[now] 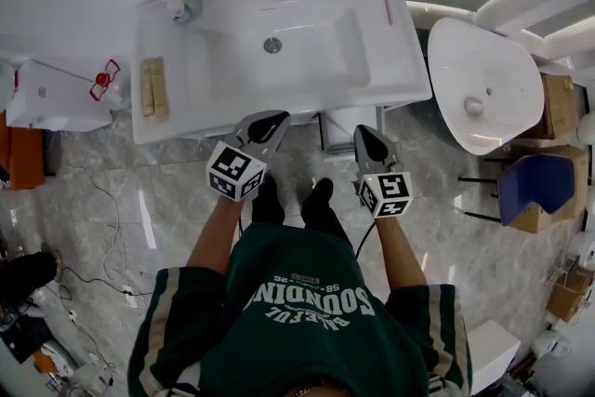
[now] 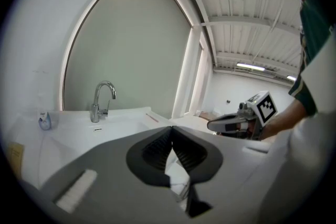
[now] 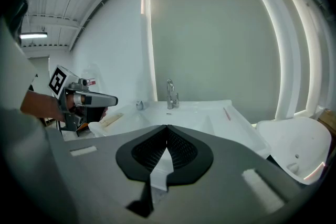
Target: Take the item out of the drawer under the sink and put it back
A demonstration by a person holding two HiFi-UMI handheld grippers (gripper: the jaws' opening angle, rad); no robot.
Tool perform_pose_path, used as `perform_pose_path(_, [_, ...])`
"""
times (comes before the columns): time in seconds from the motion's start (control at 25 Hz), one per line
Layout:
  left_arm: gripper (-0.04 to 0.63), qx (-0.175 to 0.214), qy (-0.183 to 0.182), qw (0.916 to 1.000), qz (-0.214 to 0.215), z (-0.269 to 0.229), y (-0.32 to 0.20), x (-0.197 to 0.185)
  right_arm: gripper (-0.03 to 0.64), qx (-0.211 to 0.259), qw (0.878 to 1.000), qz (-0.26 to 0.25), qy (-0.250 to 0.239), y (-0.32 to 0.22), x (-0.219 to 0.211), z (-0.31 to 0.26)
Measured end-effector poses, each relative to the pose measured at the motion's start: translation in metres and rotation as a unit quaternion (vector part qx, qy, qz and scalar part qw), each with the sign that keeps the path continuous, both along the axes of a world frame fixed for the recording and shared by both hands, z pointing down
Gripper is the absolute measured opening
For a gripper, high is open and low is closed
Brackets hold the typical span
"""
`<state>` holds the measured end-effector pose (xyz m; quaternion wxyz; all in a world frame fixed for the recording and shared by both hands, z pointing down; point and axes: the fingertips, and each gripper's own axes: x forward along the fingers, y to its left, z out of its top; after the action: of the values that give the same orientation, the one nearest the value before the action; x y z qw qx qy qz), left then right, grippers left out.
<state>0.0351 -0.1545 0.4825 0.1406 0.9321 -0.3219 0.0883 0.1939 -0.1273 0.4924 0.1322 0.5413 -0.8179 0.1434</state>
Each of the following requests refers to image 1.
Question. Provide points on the green printed shirt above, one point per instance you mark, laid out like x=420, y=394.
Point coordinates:
x=297, y=321

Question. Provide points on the orange box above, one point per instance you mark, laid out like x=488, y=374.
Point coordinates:
x=23, y=153

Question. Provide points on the red and white bow ornament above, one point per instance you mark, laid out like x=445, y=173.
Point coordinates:
x=103, y=80

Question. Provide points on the black bag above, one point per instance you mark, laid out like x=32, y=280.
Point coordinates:
x=25, y=281

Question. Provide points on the white plastic container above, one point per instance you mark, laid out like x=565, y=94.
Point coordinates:
x=56, y=102

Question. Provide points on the white sink vanity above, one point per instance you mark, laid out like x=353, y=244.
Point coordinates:
x=302, y=74

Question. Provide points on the blue chair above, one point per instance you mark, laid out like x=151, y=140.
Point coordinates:
x=534, y=181

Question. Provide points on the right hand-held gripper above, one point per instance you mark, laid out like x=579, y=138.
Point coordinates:
x=388, y=190

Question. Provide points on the open cardboard box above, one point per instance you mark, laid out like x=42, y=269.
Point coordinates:
x=569, y=293

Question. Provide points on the person's right forearm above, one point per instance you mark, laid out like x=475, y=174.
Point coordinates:
x=400, y=251

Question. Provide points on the white square box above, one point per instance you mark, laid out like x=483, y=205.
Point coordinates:
x=493, y=351

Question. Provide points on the white power strip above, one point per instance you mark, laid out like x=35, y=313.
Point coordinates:
x=130, y=295

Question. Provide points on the person's left forearm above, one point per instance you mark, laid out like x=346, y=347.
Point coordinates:
x=214, y=232

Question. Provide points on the person's right leg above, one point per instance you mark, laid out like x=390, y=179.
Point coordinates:
x=323, y=209

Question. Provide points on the person's left leg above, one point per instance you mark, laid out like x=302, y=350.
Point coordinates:
x=268, y=204

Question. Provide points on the clear soap pump bottle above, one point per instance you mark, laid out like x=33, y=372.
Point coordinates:
x=182, y=9

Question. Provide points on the metal sink drain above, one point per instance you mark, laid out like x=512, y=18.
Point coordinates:
x=273, y=44

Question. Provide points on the person's leg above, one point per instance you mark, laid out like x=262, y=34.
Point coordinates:
x=323, y=209
x=268, y=204

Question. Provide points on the white oval basin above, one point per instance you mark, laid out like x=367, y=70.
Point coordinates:
x=483, y=60

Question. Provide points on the white curved pipe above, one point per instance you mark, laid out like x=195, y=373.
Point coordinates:
x=441, y=9

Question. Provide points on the pink toothbrush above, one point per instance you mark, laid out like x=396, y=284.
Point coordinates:
x=387, y=4

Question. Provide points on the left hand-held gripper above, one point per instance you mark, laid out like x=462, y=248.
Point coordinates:
x=234, y=172

